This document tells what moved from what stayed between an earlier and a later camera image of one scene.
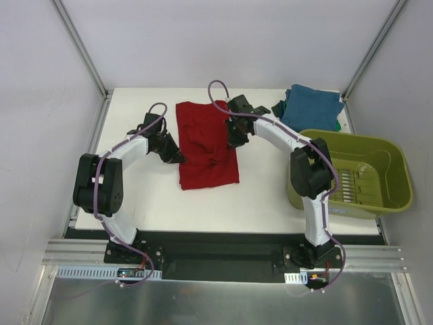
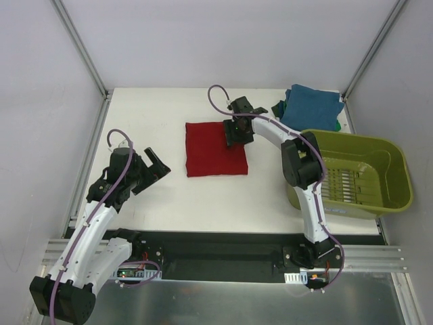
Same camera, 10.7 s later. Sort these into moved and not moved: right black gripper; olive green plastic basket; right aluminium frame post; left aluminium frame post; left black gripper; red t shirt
Moved: left black gripper; red t shirt
Not moved: right black gripper; right aluminium frame post; left aluminium frame post; olive green plastic basket
